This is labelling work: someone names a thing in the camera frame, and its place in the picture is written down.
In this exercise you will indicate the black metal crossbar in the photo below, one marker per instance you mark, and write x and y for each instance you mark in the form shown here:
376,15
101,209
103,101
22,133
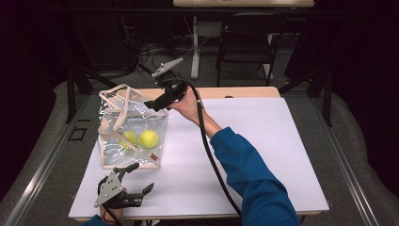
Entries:
125,11

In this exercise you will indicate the transparent bag with beige trim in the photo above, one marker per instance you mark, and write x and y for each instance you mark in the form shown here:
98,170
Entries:
125,153

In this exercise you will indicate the person's left hand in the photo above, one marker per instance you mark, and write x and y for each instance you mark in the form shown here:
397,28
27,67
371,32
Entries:
116,214

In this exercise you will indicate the black folding chair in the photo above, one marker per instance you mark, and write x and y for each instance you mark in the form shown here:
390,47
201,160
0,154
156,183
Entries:
244,44

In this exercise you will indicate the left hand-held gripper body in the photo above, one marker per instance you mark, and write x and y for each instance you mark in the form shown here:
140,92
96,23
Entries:
109,189

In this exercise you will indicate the black metal stand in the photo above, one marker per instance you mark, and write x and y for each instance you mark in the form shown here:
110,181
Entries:
71,103
327,103

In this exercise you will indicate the black tripod leg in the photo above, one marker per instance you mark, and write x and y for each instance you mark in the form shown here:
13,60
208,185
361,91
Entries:
144,68

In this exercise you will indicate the yellow tennis ball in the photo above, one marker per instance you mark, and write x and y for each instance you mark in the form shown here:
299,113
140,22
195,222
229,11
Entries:
149,138
130,137

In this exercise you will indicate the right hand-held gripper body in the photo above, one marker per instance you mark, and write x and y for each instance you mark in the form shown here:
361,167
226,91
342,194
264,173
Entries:
174,84

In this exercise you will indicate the aluminium floor rail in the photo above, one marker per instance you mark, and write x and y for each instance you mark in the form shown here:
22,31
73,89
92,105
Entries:
345,169
40,169

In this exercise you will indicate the beige desk with white legs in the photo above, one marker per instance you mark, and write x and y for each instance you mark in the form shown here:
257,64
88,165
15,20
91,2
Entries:
243,3

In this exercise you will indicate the person's right hand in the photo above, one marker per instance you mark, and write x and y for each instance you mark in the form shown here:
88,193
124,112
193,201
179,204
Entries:
189,106

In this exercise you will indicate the white table mat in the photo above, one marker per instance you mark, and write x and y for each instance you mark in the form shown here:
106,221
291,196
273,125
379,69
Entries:
282,119

